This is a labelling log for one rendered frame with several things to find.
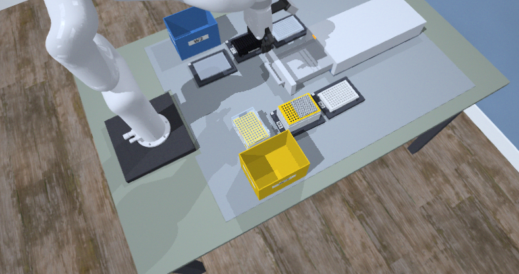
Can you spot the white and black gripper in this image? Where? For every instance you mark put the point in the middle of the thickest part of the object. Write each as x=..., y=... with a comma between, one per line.
x=260, y=23

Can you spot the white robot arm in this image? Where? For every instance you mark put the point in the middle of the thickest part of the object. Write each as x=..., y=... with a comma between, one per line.
x=74, y=42

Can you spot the light grey flat work mat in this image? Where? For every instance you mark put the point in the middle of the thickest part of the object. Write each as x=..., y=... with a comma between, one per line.
x=399, y=85

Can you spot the blue open-top bin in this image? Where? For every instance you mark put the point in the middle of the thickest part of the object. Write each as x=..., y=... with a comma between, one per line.
x=192, y=31

